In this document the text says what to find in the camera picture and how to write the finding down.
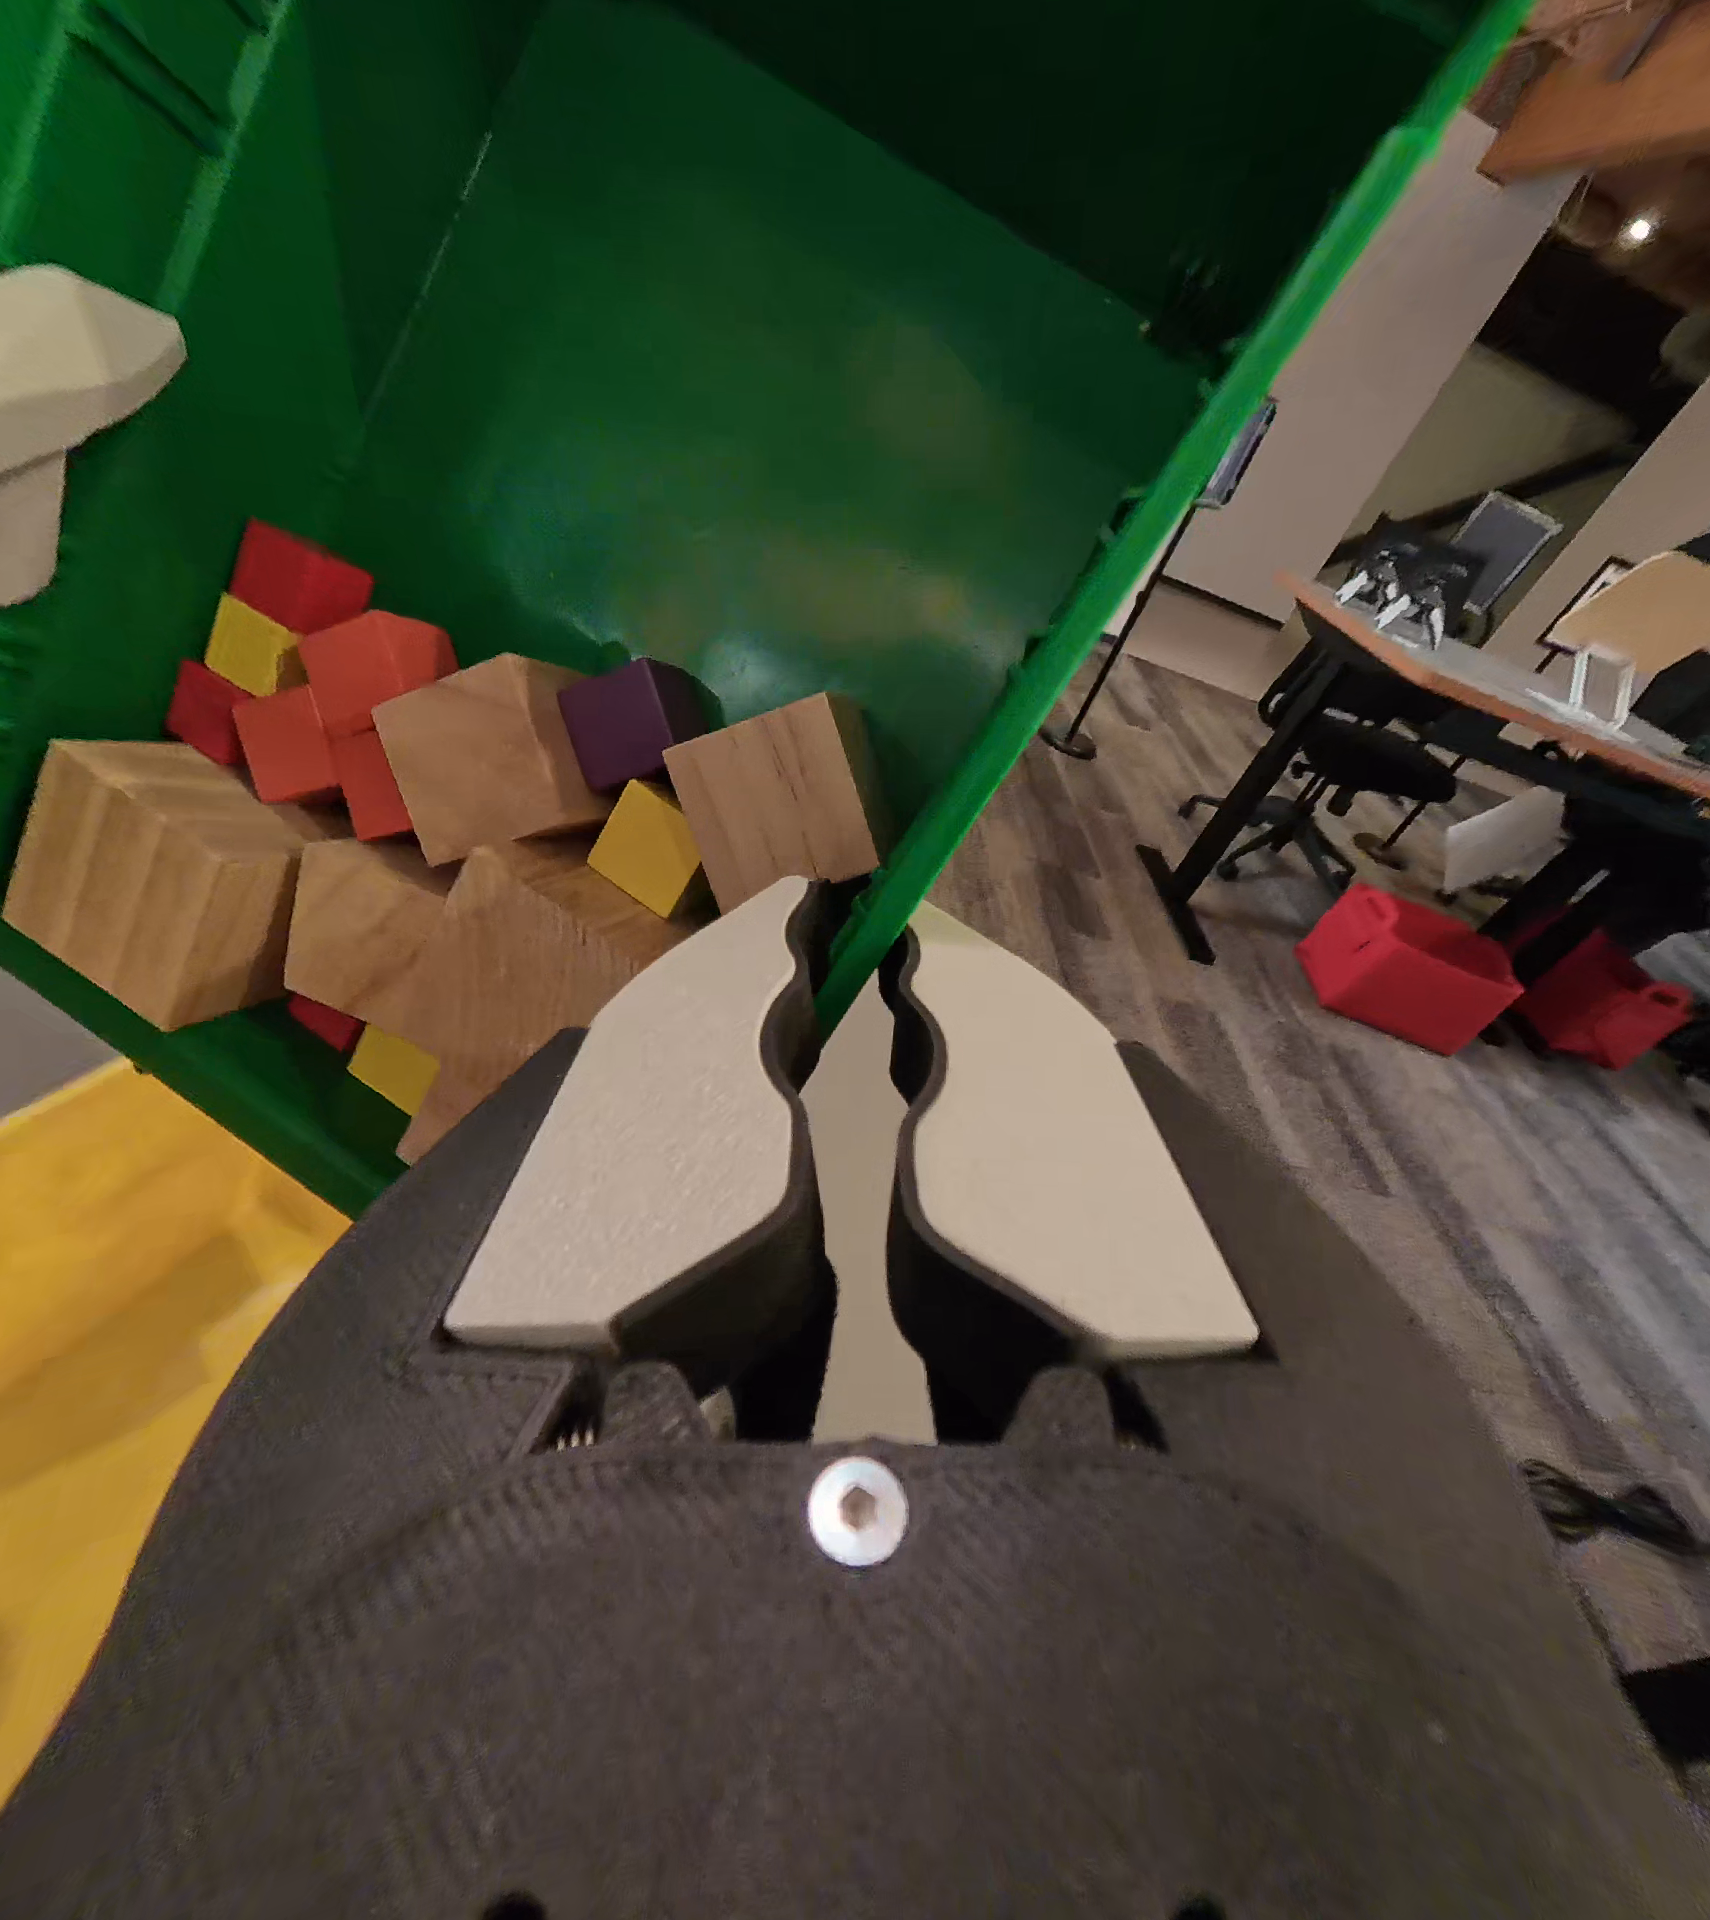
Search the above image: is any black sign stand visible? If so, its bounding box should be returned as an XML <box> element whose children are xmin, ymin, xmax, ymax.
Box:
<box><xmin>1039</xmin><ymin>396</ymin><xmax>1281</xmax><ymax>759</ymax></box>

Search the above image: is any black office chair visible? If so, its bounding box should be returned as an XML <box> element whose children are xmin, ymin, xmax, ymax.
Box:
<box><xmin>1182</xmin><ymin>643</ymin><xmax>1461</xmax><ymax>890</ymax></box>

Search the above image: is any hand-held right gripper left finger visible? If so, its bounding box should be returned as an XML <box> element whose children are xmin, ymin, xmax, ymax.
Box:
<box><xmin>441</xmin><ymin>876</ymin><xmax>843</xmax><ymax>1407</ymax></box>

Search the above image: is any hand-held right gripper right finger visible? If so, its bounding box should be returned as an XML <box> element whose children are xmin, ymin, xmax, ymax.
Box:
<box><xmin>876</xmin><ymin>900</ymin><xmax>1265</xmax><ymax>1446</ymax></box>

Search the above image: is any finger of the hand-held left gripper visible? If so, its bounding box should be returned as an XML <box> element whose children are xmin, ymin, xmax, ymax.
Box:
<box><xmin>0</xmin><ymin>262</ymin><xmax>192</xmax><ymax>611</ymax></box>

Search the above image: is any plain wooden board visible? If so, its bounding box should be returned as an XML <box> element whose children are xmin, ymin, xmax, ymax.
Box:
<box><xmin>1543</xmin><ymin>547</ymin><xmax>1710</xmax><ymax>679</ymax></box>

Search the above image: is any white plastic box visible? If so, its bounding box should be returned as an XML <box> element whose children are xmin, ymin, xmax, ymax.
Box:
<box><xmin>1441</xmin><ymin>782</ymin><xmax>1571</xmax><ymax>901</ymax></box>

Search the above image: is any green plastic box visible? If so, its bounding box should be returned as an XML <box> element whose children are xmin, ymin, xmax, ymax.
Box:
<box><xmin>0</xmin><ymin>0</ymin><xmax>1540</xmax><ymax>1220</ymax></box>

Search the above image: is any black device with grey prongs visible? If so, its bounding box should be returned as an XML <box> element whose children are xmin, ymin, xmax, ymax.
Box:
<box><xmin>1332</xmin><ymin>543</ymin><xmax>1452</xmax><ymax>649</ymax></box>

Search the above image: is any red plastic box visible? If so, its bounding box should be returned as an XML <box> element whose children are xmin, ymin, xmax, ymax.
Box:
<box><xmin>1294</xmin><ymin>882</ymin><xmax>1529</xmax><ymax>1056</ymax></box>
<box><xmin>1512</xmin><ymin>926</ymin><xmax>1694</xmax><ymax>1070</ymax></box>

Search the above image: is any pile of coloured wooden cubes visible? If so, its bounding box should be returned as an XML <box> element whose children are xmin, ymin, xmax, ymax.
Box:
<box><xmin>2</xmin><ymin>516</ymin><xmax>889</xmax><ymax>1164</ymax></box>

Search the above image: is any long wooden desk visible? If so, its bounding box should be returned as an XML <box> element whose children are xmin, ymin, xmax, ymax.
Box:
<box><xmin>1137</xmin><ymin>565</ymin><xmax>1710</xmax><ymax>969</ymax></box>

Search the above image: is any grey framed panel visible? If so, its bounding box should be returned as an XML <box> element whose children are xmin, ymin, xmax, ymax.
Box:
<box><xmin>1446</xmin><ymin>492</ymin><xmax>1566</xmax><ymax>619</ymax></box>

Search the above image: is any black floor cable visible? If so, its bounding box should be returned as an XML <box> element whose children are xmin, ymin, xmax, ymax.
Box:
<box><xmin>1519</xmin><ymin>1457</ymin><xmax>1710</xmax><ymax>1574</ymax></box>

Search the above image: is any yellow plastic box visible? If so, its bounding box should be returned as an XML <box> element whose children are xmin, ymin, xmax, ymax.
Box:
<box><xmin>0</xmin><ymin>1056</ymin><xmax>355</xmax><ymax>1920</ymax></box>

